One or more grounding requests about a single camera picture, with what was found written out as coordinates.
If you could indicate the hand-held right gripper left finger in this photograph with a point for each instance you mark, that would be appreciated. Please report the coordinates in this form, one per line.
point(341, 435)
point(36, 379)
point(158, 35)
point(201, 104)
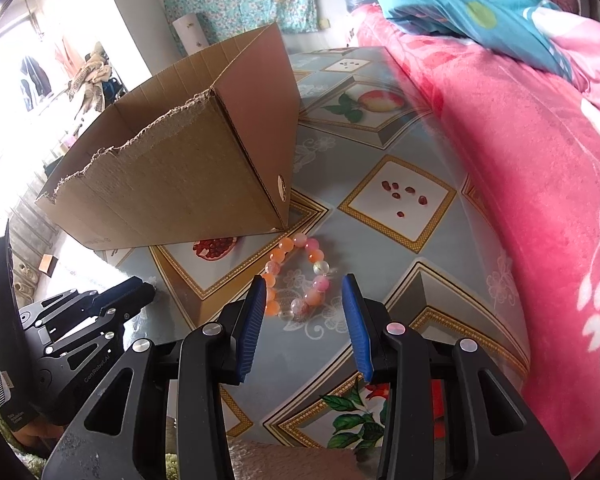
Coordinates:
point(252, 330)

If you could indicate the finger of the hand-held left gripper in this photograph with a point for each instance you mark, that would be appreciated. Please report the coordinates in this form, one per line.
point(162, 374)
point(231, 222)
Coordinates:
point(130, 292)
point(105, 330)

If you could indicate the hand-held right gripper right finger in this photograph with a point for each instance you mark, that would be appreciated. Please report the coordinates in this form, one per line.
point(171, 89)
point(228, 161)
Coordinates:
point(360, 330)

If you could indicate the torn cardboard box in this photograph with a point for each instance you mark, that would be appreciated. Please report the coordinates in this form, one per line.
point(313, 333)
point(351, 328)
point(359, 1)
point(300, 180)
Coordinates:
point(180, 185)

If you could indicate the person's left forearm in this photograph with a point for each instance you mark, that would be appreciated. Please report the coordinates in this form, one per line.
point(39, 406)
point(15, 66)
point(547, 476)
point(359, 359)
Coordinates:
point(27, 456)

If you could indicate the person's left hand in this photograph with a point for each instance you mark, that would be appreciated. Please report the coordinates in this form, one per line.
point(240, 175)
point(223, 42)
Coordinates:
point(35, 435)

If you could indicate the small cardboard box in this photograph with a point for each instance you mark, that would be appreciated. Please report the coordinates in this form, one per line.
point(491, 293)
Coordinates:
point(47, 265)

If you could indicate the fruit print tablecloth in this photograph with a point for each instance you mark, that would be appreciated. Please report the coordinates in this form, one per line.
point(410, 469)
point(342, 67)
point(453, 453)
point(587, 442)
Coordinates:
point(360, 160)

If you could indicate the wheelchair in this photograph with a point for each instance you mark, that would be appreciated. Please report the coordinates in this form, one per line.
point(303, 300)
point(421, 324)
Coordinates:
point(111, 87)

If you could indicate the pile of beige clothes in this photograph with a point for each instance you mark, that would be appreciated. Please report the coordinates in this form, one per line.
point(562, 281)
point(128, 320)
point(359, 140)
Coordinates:
point(92, 77)

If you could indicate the pink floral blanket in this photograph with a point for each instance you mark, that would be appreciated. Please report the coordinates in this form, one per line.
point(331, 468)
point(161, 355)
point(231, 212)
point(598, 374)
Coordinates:
point(530, 185)

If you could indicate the hanging dark jacket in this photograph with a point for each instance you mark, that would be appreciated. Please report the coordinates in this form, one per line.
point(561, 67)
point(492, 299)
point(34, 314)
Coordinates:
point(34, 77)

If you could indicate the hanging pink garment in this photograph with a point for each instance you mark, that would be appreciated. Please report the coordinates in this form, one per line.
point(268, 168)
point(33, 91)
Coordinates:
point(65, 52)

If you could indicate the pink rolled mat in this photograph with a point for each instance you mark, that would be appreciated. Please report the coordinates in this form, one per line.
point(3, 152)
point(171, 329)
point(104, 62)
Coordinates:
point(190, 32)

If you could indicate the blue patterned quilt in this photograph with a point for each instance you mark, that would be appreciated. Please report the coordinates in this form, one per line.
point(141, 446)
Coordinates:
point(455, 5)

